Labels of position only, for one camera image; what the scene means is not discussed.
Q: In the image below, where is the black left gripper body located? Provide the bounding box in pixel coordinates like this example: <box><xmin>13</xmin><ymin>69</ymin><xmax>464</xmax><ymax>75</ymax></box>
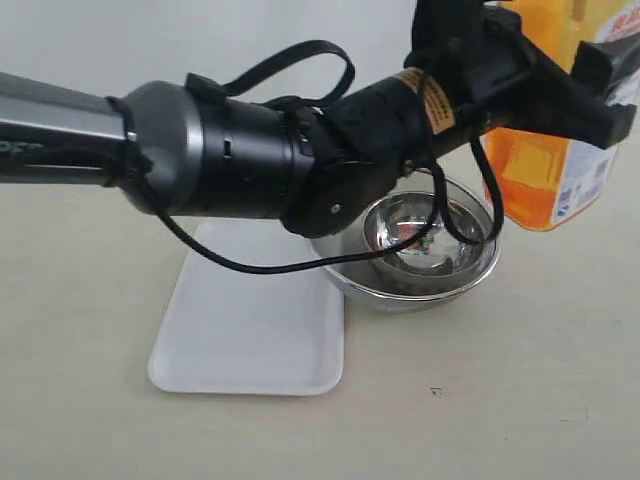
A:
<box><xmin>404</xmin><ymin>1</ymin><xmax>530</xmax><ymax>145</ymax></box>

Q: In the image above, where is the orange pump soap bottle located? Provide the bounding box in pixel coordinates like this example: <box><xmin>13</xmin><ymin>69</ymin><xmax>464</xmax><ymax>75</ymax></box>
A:
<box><xmin>485</xmin><ymin>1</ymin><xmax>639</xmax><ymax>231</ymax></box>

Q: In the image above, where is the steel mesh strainer basket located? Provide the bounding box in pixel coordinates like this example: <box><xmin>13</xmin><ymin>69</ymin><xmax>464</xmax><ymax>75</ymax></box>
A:
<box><xmin>309</xmin><ymin>169</ymin><xmax>500</xmax><ymax>313</ymax></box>

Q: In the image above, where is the small stainless steel bowl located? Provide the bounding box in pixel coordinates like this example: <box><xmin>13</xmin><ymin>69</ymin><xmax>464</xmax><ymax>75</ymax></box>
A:
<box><xmin>362</xmin><ymin>191</ymin><xmax>485</xmax><ymax>283</ymax></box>

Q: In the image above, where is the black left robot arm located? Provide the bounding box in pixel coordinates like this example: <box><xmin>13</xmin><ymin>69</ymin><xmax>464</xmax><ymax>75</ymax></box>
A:
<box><xmin>1</xmin><ymin>1</ymin><xmax>639</xmax><ymax>238</ymax></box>

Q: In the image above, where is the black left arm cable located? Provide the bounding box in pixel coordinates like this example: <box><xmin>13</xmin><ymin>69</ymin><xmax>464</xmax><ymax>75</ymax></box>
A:
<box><xmin>102</xmin><ymin>40</ymin><xmax>504</xmax><ymax>275</ymax></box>

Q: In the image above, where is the white rectangular foam tray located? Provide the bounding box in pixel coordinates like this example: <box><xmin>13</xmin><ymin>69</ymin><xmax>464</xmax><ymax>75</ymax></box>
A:
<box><xmin>148</xmin><ymin>219</ymin><xmax>345</xmax><ymax>397</ymax></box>

